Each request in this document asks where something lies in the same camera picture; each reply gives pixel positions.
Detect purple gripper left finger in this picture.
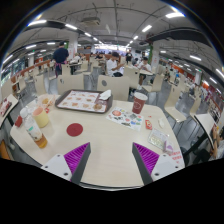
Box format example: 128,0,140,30
42,143,91,184

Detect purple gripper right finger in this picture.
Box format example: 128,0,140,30
132,143,182,185

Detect red table sticker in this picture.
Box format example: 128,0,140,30
170,151,183,164

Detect clear plastic wrapper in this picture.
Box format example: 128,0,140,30
148,128,174,154

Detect red round coaster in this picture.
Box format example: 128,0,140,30
66,123,83,137

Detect clear plastic drink bottle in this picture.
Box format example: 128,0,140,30
20,107,47,148

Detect small red packet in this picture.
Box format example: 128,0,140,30
145,120,152,130

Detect printed paper flyer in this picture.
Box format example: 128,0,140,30
107,107,144,131

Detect yellow drink cup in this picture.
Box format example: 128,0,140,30
32,107,49,128

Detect beige chair right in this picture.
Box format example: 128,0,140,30
164,85,186,128

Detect beige chair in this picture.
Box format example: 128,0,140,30
97,75,130,101
164,85,186,128
57,74,84,95

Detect brown food tray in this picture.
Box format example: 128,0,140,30
55,90,113,114

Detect red paper cup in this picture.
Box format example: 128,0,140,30
132,92,148,114

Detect clear plastic food bag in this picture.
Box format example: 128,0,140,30
37,94,55,113

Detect white crumpled napkin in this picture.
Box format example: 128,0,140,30
99,90,112,100

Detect beige chair left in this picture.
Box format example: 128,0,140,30
57,74,84,95

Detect beige chair centre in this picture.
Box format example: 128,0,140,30
97,75,130,101

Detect seated person right background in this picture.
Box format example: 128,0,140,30
138,57,151,84

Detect seated person white shirt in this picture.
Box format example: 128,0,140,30
107,52,123,77

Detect person in dark shirt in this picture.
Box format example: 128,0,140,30
53,41,69,76

